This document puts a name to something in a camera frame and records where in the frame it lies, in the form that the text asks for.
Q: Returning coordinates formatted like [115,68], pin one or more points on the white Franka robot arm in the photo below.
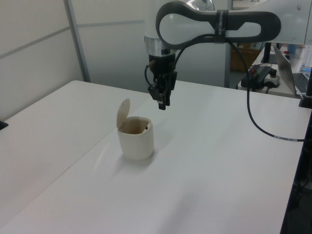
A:
[185,22]

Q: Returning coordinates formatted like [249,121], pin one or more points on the small white trash can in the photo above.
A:
[136,146]

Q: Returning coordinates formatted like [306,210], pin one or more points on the blue cup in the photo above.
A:
[292,49]

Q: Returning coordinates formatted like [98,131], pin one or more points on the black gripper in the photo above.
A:
[162,64]

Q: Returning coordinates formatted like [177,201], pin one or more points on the black control box red buttons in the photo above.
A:
[259,73]

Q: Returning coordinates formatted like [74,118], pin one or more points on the black monitor stand pole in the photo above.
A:
[267,52]

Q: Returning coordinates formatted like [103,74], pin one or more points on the silver laptop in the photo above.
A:
[286,69]

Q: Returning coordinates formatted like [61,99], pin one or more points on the white emergency stop button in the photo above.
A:
[273,78]

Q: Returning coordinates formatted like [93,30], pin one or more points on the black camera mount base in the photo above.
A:
[3,124]

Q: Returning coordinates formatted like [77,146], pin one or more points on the black frame post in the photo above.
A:
[301,185]

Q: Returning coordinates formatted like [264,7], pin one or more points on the brown cardboard box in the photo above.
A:
[240,58]

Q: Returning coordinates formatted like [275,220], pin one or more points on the beige trash can lid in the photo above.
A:
[123,112]

